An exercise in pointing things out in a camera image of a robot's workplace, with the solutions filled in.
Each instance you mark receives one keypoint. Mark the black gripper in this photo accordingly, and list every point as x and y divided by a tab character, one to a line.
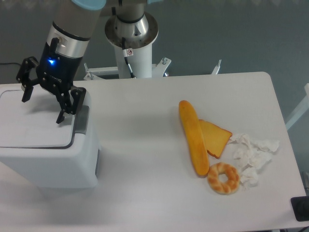
52	70

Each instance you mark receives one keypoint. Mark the white trash can lid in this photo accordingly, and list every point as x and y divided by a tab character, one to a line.
32	124

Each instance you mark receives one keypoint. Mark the white trash can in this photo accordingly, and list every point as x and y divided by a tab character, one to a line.
71	166

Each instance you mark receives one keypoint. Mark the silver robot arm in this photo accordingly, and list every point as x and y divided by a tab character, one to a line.
130	29

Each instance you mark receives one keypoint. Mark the long orange baguette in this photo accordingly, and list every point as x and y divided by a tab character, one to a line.
195	139

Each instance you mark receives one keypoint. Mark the toast slice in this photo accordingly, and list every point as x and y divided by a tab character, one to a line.
215	138

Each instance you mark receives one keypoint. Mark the crumpled white tissue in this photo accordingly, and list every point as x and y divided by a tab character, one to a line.
251	157

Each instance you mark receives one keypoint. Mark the black device at edge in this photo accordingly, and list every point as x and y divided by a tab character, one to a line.
300	207

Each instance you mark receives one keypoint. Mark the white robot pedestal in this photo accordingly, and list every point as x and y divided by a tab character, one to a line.
139	62

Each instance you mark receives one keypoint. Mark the white table bracket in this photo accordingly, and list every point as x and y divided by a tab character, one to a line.
217	68

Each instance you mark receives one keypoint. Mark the braided ring bread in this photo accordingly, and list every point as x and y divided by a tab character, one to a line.
223	178

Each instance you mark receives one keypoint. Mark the white frame post right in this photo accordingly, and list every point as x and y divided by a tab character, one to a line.
299	110

